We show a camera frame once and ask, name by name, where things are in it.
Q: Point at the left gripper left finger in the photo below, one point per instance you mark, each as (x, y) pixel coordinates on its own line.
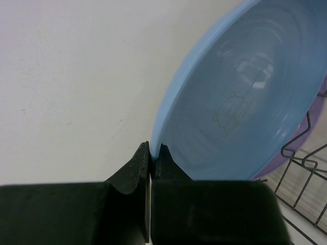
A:
(115, 211)

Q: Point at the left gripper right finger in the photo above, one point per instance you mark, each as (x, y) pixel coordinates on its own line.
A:
(185, 211)

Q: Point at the light blue plate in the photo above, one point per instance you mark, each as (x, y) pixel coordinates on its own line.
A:
(243, 89)

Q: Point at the purple plate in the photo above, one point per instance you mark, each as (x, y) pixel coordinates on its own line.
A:
(297, 139)

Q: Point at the wire dish rack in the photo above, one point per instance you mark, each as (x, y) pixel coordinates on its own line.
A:
(300, 187)

